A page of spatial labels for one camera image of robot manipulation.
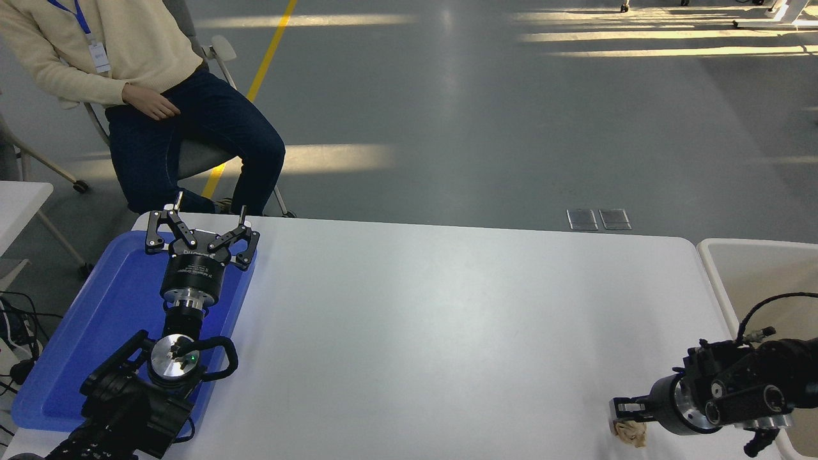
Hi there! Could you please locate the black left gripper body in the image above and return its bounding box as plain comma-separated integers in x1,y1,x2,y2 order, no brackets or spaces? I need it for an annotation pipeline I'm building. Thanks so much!
160,229,233,296

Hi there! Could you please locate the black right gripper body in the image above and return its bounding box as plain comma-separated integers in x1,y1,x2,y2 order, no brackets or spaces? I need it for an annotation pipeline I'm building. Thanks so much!
647,374,688,437

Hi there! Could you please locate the tan paper ball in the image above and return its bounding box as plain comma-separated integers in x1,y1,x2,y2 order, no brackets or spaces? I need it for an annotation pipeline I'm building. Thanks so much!
609,417,648,449

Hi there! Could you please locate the person's hand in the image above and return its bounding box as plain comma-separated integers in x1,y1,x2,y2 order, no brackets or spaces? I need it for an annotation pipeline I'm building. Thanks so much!
121,83,182,122

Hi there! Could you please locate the blue plastic tray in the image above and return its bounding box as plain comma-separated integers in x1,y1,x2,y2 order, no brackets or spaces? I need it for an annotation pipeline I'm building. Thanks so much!
11,230,258,443

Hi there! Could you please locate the white chair leg with castor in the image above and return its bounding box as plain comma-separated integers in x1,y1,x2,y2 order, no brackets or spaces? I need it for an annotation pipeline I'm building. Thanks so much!
0,115,90,194

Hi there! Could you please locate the large pale bin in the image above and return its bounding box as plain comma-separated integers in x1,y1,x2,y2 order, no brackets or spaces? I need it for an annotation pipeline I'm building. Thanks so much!
695,238,818,460

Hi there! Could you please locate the small white side table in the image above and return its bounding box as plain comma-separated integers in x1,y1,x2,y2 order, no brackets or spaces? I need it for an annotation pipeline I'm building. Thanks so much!
0,181,94,291

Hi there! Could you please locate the person on grey chair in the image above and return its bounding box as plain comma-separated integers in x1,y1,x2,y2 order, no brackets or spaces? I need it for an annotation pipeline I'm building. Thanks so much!
0,0,286,217

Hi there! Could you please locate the white power strip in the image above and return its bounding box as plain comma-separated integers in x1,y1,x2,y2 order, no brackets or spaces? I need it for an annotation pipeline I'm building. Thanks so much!
0,335,40,379

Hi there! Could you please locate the white table base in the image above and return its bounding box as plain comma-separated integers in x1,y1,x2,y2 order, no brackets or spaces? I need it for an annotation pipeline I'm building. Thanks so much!
733,0,818,31

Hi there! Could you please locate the grey chair with white frame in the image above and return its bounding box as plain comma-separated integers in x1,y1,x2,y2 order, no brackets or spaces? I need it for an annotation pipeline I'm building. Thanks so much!
80,0,297,219

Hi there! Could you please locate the id badge on blue lanyard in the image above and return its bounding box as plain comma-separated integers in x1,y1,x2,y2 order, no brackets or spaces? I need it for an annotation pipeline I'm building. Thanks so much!
46,0,112,76

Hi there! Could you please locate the black cable bundle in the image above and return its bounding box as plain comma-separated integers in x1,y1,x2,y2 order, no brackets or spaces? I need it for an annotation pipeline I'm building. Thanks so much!
0,291,50,441

